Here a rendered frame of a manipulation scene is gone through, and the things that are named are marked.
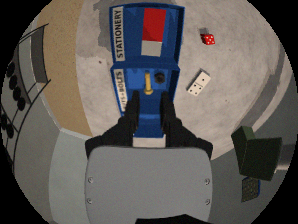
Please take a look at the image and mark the blue three-compartment bin tray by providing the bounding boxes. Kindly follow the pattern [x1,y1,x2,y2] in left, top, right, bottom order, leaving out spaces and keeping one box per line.
[109,2,185,138]

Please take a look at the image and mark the white domino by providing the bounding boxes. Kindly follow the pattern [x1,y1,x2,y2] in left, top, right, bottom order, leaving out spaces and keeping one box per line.
[186,70,211,96]

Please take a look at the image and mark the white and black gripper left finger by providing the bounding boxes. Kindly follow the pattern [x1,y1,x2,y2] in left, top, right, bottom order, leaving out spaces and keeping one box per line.
[85,91,140,160]

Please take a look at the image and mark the brass bolt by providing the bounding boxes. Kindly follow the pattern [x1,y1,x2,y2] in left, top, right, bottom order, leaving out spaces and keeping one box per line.
[144,73,153,94]

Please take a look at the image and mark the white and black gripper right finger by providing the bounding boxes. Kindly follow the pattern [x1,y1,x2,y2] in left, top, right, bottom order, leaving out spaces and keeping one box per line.
[160,91,213,160]

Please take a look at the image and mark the red die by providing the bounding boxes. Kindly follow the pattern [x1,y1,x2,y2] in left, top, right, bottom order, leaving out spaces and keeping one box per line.
[200,33,215,45]

